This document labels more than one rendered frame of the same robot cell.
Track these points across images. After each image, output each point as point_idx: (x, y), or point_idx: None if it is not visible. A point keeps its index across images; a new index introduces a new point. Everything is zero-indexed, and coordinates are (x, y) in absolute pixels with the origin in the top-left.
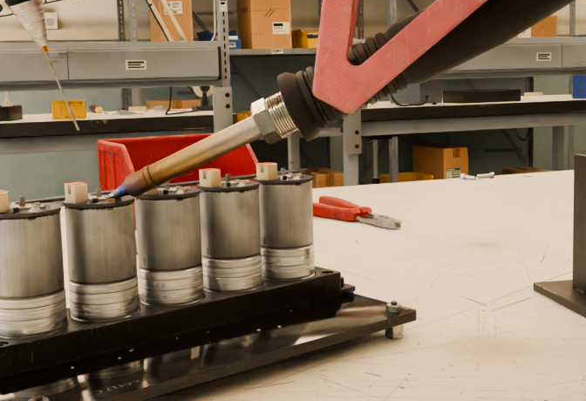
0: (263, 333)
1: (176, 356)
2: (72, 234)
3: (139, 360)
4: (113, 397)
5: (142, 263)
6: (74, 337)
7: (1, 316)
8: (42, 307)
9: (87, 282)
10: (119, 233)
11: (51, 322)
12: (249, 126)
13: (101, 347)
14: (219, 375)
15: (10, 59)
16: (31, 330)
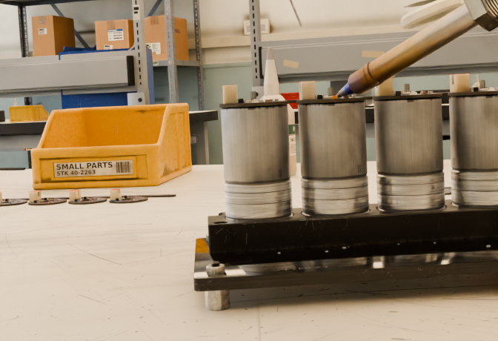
0: (490, 248)
1: (378, 256)
2: (300, 130)
3: (341, 254)
4: (283, 275)
5: (376, 167)
6: (288, 227)
7: (227, 199)
8: (259, 193)
9: (310, 177)
10: (340, 130)
11: (268, 209)
12: (463, 12)
13: (316, 241)
14: (407, 276)
15: (478, 42)
16: (250, 214)
